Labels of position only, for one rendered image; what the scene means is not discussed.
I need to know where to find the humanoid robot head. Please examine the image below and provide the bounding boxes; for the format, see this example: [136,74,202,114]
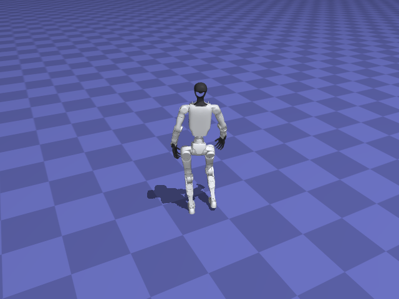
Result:
[194,82,207,107]

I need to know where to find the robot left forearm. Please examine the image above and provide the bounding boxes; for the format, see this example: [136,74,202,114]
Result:
[170,125,180,146]

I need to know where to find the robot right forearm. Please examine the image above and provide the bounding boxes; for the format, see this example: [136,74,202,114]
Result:
[220,127,227,139]

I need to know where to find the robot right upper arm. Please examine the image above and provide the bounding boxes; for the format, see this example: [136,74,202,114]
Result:
[211,105,226,130]

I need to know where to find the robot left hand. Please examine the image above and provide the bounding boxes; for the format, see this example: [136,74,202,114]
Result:
[171,143,181,159]

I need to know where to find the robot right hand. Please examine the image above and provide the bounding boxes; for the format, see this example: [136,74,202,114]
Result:
[215,136,226,150]

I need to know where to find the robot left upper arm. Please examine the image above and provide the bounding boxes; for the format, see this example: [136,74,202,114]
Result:
[174,105,190,133]

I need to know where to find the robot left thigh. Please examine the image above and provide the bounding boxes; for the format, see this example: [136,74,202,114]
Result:
[180,145,193,183]

